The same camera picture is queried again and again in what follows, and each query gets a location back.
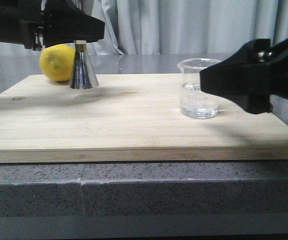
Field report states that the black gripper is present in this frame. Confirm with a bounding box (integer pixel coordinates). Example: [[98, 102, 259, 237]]
[[199, 38, 288, 115], [0, 0, 105, 50]]

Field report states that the grey curtain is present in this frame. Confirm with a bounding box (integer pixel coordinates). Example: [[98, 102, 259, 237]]
[[0, 0, 288, 56]]

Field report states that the wooden cutting board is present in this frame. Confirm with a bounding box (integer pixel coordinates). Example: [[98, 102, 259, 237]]
[[0, 74, 288, 163]]

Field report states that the clear glass measuring beaker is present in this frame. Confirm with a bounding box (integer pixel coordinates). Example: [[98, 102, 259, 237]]
[[177, 58, 220, 119]]

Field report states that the steel hourglass jigger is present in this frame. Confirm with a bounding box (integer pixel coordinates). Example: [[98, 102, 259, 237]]
[[69, 40, 99, 90]]

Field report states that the yellow lemon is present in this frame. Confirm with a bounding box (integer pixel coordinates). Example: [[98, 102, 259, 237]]
[[39, 44, 75, 82]]

